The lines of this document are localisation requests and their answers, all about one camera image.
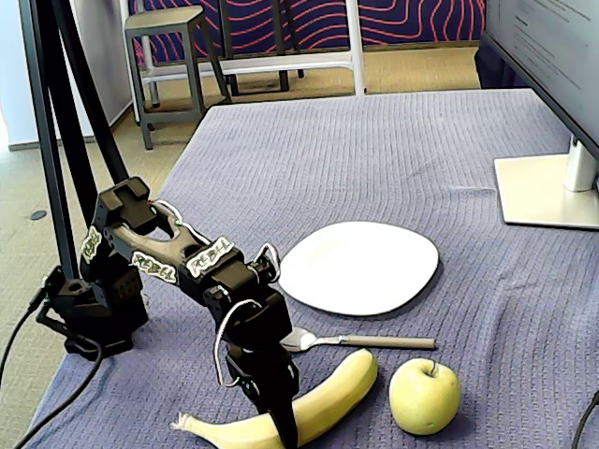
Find yellow banana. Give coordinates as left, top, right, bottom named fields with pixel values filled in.
left=168, top=348, right=379, bottom=449

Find white plate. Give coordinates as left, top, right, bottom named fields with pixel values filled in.
left=276, top=221, right=441, bottom=317

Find green apple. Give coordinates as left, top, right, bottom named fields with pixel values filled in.
left=387, top=357, right=463, bottom=436

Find blue-grey knitted tablecloth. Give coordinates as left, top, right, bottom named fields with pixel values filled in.
left=18, top=87, right=599, bottom=449

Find black tripod legs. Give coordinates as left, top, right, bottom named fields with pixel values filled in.
left=18, top=0, right=132, bottom=282

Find dark metal legs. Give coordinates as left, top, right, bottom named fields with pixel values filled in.
left=217, top=0, right=305, bottom=97

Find grey metal stool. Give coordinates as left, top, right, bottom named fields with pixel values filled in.
left=124, top=5, right=231, bottom=151

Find blue panel with red waves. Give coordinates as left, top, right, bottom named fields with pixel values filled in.
left=128, top=0, right=488, bottom=65

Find monitor with silver stand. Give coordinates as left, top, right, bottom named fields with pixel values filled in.
left=481, top=0, right=599, bottom=230

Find white gripper wire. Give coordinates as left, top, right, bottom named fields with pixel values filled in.
left=212, top=297, right=264, bottom=388

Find metal spoon with grey handle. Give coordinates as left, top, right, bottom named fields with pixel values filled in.
left=279, top=326, right=436, bottom=354

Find black cable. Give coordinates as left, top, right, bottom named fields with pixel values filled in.
left=0, top=287, right=48, bottom=389
left=12, top=334, right=105, bottom=449
left=573, top=390, right=599, bottom=449

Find white metal frame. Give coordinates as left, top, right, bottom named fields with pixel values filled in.
left=119, top=0, right=368, bottom=125

